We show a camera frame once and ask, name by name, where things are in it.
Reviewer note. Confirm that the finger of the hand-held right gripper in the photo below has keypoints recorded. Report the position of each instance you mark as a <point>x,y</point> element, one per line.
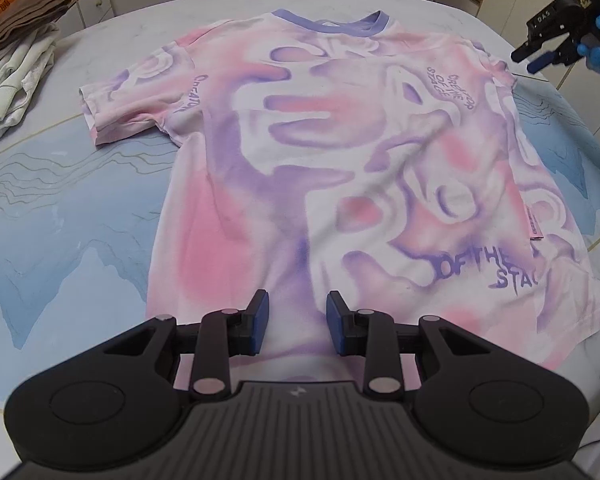
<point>547,61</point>
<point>526,51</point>

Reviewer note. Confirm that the pink purple tie-dye T-shirt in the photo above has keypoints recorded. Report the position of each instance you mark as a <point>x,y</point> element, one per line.
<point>300,160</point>

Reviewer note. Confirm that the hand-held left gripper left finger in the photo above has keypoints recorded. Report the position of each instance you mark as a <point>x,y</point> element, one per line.
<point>260,321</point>

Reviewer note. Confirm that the white low cabinet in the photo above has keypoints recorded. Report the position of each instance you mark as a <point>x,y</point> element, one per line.
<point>92,7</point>

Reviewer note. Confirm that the cream white crumpled garment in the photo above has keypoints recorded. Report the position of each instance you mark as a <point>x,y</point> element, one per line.
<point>15,85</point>

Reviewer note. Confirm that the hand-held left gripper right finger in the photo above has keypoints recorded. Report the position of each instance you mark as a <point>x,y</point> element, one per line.
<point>335,323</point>

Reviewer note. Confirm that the brown folded garment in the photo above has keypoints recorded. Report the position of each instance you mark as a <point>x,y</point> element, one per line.
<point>15,22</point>

